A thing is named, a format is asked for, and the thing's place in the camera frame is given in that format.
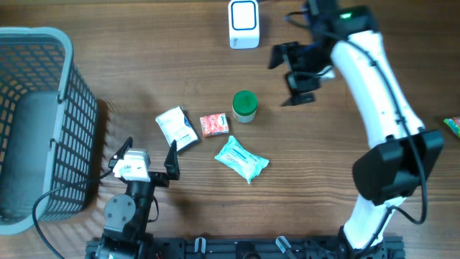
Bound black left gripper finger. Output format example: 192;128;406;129
108;137;133;168
164;140;180;180

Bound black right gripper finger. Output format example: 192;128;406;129
281;93;315;106
268;44;287;69

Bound white blue carton box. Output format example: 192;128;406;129
155;106;199;153

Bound green lid jar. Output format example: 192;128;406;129
232;91;258;123

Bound teal wet wipes pack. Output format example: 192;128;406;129
214;135;269;184

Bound green Haribo gummy bag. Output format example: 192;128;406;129
443;117;460;137

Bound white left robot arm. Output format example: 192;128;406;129
86;137;180;259

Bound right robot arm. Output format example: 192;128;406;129
269;0;444;258

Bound white barcode scanner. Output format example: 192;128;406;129
228;0;260;50

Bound grey plastic mesh basket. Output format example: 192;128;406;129
1;27;98;235

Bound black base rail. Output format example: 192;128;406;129
85;235;406;259

